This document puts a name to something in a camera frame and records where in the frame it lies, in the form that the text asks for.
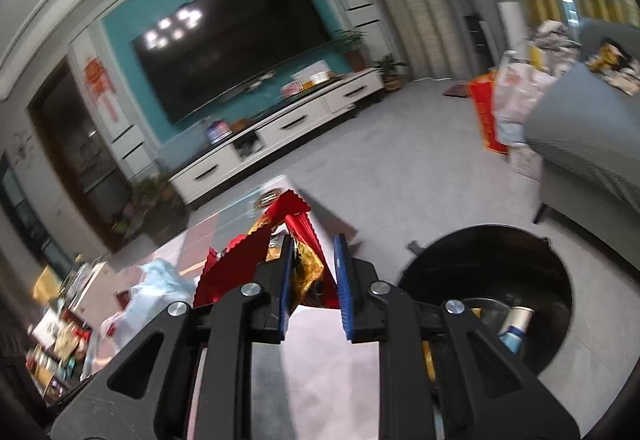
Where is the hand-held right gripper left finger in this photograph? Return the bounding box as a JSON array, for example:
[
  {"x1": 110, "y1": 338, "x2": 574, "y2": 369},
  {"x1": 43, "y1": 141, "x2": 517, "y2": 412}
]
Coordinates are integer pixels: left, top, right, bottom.
[{"x1": 50, "y1": 235, "x2": 296, "y2": 440}]

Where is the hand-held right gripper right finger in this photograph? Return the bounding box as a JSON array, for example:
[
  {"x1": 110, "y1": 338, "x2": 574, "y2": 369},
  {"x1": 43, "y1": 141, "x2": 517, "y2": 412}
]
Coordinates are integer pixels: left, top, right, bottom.
[{"x1": 332, "y1": 234, "x2": 581, "y2": 440}]

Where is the red gold snack wrapper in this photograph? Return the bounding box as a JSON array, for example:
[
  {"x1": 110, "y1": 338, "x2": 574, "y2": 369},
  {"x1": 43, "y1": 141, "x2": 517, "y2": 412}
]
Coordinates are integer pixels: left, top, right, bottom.
[{"x1": 192, "y1": 190, "x2": 346, "y2": 311}]

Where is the blue face mask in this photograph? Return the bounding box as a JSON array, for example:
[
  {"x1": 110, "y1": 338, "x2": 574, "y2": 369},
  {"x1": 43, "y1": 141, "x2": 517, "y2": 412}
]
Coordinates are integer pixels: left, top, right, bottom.
[{"x1": 102, "y1": 259, "x2": 198, "y2": 356}]

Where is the black trash bin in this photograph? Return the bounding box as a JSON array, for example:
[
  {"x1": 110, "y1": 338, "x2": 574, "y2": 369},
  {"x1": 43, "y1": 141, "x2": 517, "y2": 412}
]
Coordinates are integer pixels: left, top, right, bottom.
[{"x1": 397, "y1": 225, "x2": 573, "y2": 376}]

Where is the leafy potted plant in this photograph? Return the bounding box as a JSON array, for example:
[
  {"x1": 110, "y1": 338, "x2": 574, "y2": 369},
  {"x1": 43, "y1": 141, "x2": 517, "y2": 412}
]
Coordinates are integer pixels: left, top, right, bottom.
[{"x1": 112, "y1": 172, "x2": 188, "y2": 251}]

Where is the white television cabinet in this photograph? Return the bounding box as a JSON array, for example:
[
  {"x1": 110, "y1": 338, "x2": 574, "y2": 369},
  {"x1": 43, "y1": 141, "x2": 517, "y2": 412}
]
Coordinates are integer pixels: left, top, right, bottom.
[{"x1": 167, "y1": 68, "x2": 386, "y2": 205}]

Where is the white blue container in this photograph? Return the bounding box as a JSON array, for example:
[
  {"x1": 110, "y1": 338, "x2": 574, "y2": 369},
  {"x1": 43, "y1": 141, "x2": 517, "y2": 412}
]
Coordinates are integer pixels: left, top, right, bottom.
[{"x1": 500, "y1": 305, "x2": 536, "y2": 356}]

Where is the white cardboard box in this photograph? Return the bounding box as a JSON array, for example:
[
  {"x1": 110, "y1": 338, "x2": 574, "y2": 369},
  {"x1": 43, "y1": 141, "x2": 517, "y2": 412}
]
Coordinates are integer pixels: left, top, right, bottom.
[{"x1": 290, "y1": 61, "x2": 333, "y2": 93}]

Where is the potted plant in brown pot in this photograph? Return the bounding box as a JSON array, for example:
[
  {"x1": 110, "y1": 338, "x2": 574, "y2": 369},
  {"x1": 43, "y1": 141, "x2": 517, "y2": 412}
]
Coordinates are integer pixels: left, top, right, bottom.
[{"x1": 372, "y1": 54, "x2": 408, "y2": 93}]

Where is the red paper bag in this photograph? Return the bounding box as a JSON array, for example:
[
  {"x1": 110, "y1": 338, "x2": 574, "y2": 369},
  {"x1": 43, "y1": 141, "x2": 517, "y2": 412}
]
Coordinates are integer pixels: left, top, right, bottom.
[{"x1": 467, "y1": 74, "x2": 511, "y2": 155}]

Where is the stack of colourful boxes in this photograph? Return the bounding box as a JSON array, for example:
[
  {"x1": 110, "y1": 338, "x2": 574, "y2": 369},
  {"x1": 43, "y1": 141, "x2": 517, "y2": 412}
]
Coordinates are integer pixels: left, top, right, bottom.
[{"x1": 25, "y1": 260, "x2": 108, "y2": 401}]

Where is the potted plant in red pot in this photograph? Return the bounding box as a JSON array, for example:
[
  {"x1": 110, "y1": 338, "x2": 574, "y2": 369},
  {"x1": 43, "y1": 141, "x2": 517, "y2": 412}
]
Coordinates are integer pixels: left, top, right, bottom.
[{"x1": 332, "y1": 28, "x2": 368, "y2": 73}]

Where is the black television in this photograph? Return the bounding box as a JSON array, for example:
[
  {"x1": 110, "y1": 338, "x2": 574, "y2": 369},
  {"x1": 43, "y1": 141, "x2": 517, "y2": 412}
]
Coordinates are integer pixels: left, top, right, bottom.
[{"x1": 131, "y1": 0, "x2": 333, "y2": 125}]

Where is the dark display cabinet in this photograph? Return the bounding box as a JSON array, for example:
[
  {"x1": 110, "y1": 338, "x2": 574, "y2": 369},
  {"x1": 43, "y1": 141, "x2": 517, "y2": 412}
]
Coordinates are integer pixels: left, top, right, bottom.
[{"x1": 27, "y1": 57, "x2": 133, "y2": 253}]

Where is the white plastic bag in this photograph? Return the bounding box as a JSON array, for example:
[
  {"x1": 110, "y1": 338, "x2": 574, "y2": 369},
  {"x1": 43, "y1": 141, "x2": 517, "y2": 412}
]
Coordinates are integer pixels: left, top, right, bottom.
[{"x1": 492, "y1": 50, "x2": 556, "y2": 145}]

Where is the black stand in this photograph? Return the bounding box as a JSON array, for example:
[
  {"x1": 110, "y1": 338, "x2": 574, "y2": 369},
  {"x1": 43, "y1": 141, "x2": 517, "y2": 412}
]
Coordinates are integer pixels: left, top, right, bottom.
[{"x1": 464, "y1": 12, "x2": 488, "y2": 55}]

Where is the grey sofa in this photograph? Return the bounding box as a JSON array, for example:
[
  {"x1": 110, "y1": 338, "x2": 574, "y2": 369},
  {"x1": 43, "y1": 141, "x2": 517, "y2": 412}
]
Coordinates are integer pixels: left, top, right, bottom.
[{"x1": 525, "y1": 17, "x2": 640, "y2": 225}]

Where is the white standing panel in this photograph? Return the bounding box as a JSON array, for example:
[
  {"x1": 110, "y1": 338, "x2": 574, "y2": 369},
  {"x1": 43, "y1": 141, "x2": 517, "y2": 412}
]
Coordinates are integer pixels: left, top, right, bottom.
[{"x1": 497, "y1": 2, "x2": 526, "y2": 65}]

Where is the heap of bags and cloths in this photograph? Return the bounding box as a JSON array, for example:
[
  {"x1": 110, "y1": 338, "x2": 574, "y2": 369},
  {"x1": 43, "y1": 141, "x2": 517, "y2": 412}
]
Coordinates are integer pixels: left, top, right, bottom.
[{"x1": 530, "y1": 20, "x2": 581, "y2": 70}]

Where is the pile of clothes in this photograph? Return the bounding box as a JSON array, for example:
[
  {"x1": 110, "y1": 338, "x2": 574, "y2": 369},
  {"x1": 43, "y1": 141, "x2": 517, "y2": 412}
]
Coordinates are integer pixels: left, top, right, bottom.
[{"x1": 585, "y1": 37, "x2": 640, "y2": 95}]

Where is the red knot wall decoration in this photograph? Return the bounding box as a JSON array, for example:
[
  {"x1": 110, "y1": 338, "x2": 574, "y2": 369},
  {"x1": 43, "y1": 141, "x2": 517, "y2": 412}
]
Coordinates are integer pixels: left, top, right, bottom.
[{"x1": 82, "y1": 57, "x2": 121, "y2": 123}]

